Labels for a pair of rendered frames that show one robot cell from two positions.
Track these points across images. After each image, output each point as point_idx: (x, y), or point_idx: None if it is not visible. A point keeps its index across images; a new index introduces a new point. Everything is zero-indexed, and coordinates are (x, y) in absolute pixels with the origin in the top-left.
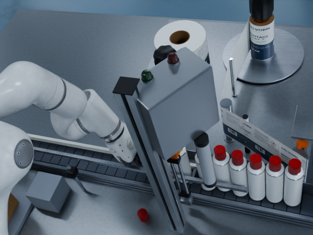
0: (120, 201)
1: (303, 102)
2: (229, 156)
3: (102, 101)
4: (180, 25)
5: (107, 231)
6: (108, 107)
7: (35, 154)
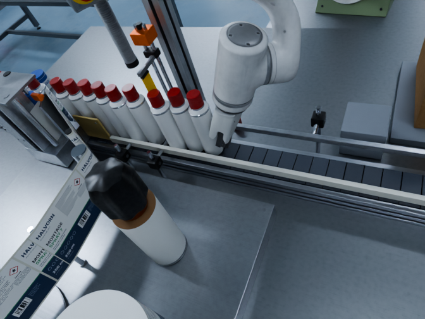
0: (265, 140)
1: (16, 235)
2: (122, 153)
3: (217, 56)
4: None
5: (277, 111)
6: (216, 73)
7: (420, 183)
